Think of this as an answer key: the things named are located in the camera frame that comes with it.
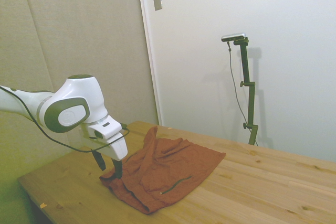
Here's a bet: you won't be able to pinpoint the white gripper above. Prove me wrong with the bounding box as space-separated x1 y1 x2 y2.
92 132 129 179

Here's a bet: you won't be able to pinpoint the rust red shorts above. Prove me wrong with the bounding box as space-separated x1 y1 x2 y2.
99 125 227 215

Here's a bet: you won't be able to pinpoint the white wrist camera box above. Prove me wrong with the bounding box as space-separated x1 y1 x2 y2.
87 118 123 140

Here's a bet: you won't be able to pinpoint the white door frame trim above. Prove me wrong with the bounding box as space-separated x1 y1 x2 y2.
135 0 164 126

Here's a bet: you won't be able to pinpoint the dark camera stand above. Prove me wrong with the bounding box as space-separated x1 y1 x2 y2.
233 37 259 146

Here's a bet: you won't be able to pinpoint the silver camera on stand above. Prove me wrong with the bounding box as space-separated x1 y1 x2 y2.
221 32 247 42

